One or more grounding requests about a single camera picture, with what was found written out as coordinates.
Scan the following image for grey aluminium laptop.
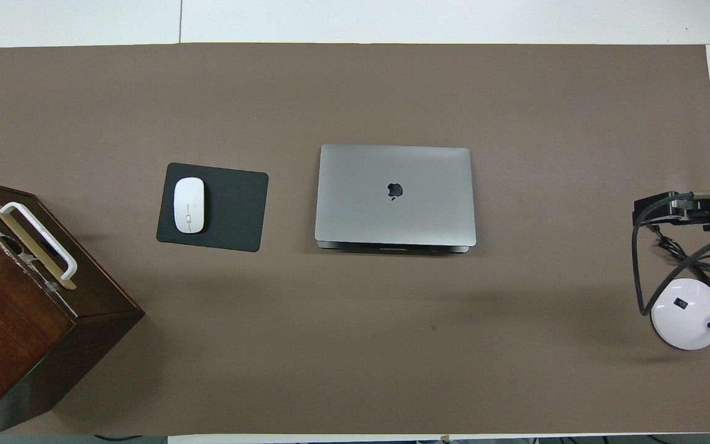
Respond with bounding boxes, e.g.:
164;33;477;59
314;144;477;253

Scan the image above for brass plate on box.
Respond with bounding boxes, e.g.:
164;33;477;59
0;202;77;290

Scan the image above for white desk lamp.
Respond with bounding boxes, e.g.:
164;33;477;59
651;239;710;351

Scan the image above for dark brown wooden box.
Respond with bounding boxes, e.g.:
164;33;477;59
0;176;146;442

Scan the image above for white computer mouse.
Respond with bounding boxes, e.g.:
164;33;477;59
174;177;206;234

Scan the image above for black mouse pad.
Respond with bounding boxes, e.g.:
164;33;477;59
157;162;269;253

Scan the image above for brown table mat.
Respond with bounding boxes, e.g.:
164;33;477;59
0;43;710;435

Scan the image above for black lamp power cable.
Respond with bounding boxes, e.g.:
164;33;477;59
651;225;710;290

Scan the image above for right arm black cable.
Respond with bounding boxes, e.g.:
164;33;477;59
631;191;710;316

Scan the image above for white box handle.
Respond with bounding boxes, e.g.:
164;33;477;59
0;202;78;281

